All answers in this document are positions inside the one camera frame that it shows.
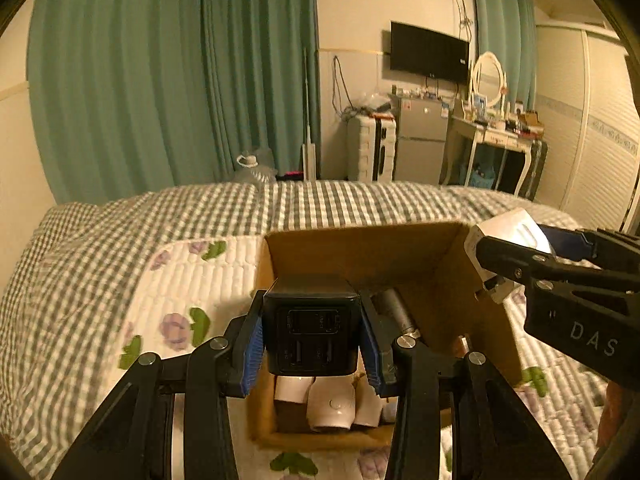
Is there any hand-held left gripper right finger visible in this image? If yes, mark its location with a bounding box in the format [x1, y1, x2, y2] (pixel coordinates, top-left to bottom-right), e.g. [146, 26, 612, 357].
[357, 292, 573, 480]

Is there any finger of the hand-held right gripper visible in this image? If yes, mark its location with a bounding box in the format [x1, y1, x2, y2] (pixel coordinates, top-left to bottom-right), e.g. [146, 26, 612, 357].
[475, 234, 640, 292]
[539, 225, 640, 274]

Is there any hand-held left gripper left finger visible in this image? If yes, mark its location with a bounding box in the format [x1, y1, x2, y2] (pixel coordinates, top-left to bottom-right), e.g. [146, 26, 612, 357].
[52, 290, 267, 480]

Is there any white cube charger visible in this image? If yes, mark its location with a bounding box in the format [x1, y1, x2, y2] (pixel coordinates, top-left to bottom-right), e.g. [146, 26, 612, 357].
[463, 208, 557, 304]

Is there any white bottle with red cap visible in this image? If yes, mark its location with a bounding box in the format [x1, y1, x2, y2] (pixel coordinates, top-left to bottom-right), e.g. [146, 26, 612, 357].
[355, 370, 397, 427]

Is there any black cylinder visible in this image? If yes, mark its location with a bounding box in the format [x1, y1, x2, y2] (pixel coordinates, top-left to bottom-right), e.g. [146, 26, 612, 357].
[375, 287, 422, 342]

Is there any white rounded case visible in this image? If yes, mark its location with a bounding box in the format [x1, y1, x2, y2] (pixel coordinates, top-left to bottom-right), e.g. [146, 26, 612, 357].
[306, 377, 359, 432]

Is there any black power adapter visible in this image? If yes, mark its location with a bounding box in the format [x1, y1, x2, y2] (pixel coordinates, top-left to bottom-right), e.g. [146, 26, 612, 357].
[262, 276, 362, 376]

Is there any brown cardboard box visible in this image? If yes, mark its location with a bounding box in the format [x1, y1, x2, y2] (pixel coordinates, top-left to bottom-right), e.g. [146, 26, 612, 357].
[248, 221, 524, 454]

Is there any person's right forearm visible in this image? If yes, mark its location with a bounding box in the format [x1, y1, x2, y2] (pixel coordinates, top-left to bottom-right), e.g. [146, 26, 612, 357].
[591, 380, 640, 480]

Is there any white floral quilted mat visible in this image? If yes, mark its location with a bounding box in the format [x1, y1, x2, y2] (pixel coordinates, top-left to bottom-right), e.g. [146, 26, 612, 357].
[112, 235, 608, 480]

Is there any dark suitcase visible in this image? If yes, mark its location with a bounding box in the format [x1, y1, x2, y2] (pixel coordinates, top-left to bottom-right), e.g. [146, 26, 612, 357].
[519, 139, 549, 200]

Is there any white louvered wardrobe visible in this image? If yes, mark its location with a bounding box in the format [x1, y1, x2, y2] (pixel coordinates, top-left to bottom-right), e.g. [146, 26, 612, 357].
[534, 22, 640, 233]

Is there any white dressing table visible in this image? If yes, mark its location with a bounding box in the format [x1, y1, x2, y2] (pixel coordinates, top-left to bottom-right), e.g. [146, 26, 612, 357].
[439, 112, 545, 197]

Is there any silver small fridge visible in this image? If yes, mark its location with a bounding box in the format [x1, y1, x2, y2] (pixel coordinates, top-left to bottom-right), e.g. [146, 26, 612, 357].
[394, 95, 452, 184]

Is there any oval white mirror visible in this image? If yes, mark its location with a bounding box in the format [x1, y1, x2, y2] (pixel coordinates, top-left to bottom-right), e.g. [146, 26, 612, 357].
[470, 51, 507, 109]

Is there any clear water jug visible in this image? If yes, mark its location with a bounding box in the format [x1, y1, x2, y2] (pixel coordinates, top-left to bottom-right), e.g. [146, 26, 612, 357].
[234, 147, 279, 187]

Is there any green checked blanket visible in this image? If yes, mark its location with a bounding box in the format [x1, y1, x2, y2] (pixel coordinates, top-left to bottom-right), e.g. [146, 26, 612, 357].
[0, 179, 588, 480]

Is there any white ribbed suitcase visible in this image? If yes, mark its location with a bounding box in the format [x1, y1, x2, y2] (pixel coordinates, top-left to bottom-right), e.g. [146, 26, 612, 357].
[346, 114, 397, 184]

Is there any white flat mop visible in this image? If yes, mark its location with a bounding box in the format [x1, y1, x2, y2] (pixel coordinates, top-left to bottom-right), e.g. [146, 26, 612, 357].
[300, 47, 318, 182]

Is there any narrow green curtain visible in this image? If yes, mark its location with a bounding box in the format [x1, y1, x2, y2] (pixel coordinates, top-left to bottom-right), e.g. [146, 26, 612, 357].
[470, 0, 539, 117]

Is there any wide green curtain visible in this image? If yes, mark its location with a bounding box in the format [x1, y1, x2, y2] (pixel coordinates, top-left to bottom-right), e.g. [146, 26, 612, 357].
[27, 0, 322, 207]

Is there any black wall television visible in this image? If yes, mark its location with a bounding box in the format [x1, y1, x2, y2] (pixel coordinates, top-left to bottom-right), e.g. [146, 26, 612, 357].
[389, 21, 471, 84]

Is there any hanging wall cable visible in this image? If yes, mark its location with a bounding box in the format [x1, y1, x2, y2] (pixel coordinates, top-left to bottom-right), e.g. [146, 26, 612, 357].
[331, 55, 355, 122]

